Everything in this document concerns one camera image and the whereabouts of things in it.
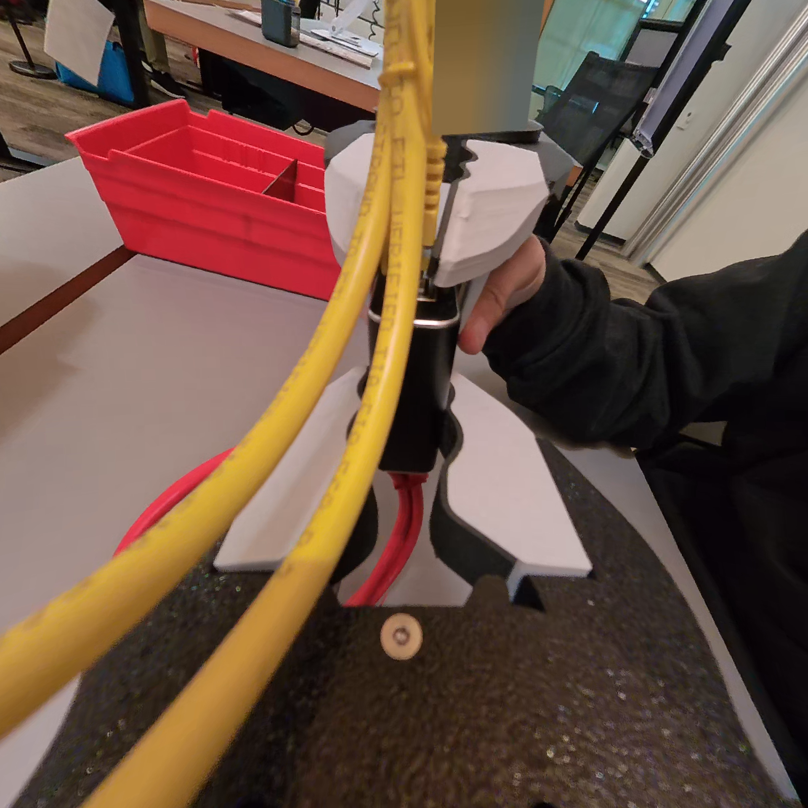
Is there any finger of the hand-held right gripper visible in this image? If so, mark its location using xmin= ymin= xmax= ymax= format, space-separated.
xmin=429 ymin=139 xmax=549 ymax=289
xmin=325 ymin=134 xmax=381 ymax=275

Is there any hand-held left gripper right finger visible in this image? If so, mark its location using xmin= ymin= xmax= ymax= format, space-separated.
xmin=431 ymin=376 xmax=595 ymax=612

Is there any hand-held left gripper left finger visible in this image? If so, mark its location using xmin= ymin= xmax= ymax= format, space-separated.
xmin=215 ymin=366 xmax=380 ymax=585

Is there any red ethernet cable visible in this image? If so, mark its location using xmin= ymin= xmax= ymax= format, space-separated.
xmin=114 ymin=448 xmax=425 ymax=608

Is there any black network switch box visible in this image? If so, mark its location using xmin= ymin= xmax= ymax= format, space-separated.
xmin=368 ymin=287 xmax=463 ymax=474

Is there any red plastic bin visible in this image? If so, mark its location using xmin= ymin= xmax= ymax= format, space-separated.
xmin=65 ymin=100 xmax=345 ymax=301

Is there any yellow ethernet cable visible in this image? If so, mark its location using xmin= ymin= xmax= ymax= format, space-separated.
xmin=0 ymin=0 xmax=450 ymax=808

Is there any person's right hand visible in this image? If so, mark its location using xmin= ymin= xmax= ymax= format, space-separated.
xmin=457 ymin=235 xmax=549 ymax=354

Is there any wood-edged office table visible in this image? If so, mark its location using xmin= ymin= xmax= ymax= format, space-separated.
xmin=144 ymin=0 xmax=386 ymax=114

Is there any person's torso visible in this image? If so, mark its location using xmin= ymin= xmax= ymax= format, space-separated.
xmin=634 ymin=404 xmax=808 ymax=787

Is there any blue bag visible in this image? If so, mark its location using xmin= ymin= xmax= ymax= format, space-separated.
xmin=56 ymin=41 xmax=136 ymax=106

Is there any white paper sign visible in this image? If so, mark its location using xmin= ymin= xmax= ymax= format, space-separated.
xmin=43 ymin=0 xmax=116 ymax=87

